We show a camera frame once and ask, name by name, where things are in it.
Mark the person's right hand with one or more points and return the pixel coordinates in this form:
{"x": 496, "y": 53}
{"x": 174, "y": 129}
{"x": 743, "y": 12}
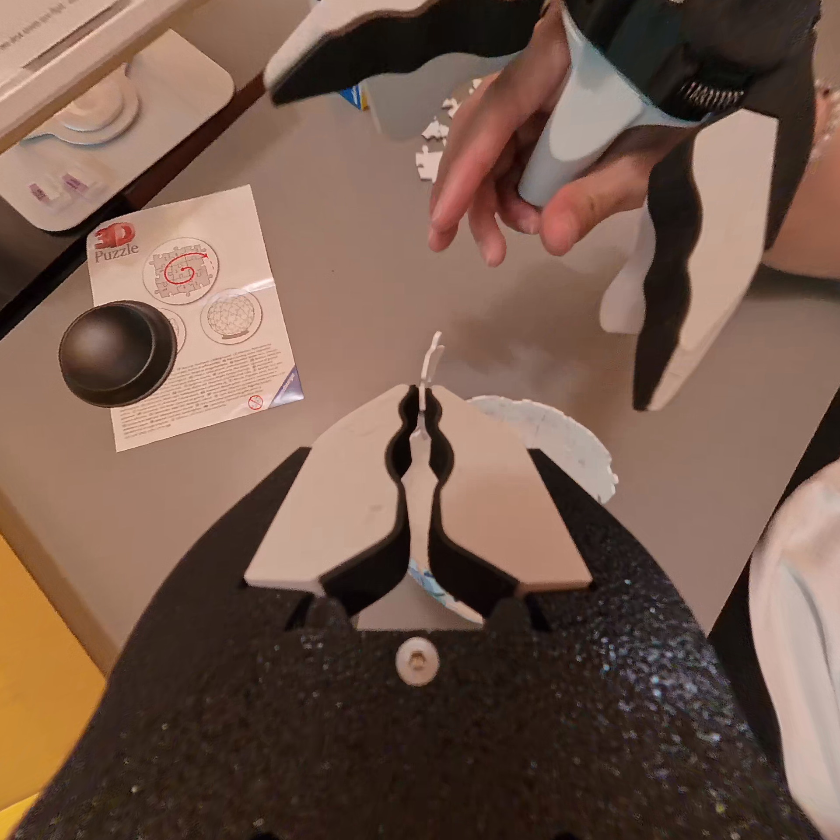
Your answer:
{"x": 485, "y": 151}

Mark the pile of white puzzle pieces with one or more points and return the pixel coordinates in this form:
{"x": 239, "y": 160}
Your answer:
{"x": 433, "y": 138}

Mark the white instruction leaflet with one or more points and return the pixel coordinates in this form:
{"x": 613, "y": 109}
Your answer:
{"x": 236, "y": 341}

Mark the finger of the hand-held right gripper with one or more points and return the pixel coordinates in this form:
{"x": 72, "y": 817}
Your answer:
{"x": 348, "y": 13}
{"x": 728, "y": 197}

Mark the black round ball stand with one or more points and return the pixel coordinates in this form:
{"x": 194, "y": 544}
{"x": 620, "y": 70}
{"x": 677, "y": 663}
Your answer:
{"x": 115, "y": 354}

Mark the yellow plastic bin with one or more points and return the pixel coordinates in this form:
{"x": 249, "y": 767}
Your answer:
{"x": 39, "y": 656}

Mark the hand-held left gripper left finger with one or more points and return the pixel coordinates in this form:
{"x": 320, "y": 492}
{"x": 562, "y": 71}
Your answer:
{"x": 328, "y": 512}

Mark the blue puzzle box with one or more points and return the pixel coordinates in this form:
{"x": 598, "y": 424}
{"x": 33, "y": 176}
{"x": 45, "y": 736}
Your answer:
{"x": 354, "y": 98}

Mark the person's white shirt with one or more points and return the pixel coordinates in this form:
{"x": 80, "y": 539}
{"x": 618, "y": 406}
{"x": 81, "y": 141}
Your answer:
{"x": 800, "y": 623}

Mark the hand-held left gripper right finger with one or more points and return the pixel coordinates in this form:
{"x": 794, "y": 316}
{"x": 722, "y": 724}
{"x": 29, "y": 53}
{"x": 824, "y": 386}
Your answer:
{"x": 512, "y": 518}

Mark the white round holder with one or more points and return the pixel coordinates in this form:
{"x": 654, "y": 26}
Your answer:
{"x": 92, "y": 111}

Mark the single puzzle piece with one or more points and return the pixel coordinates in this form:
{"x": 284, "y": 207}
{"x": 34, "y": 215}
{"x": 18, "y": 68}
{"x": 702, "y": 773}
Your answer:
{"x": 430, "y": 367}

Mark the colourful puzzle ball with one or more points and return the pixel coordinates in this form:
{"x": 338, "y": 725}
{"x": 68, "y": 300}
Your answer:
{"x": 558, "y": 446}

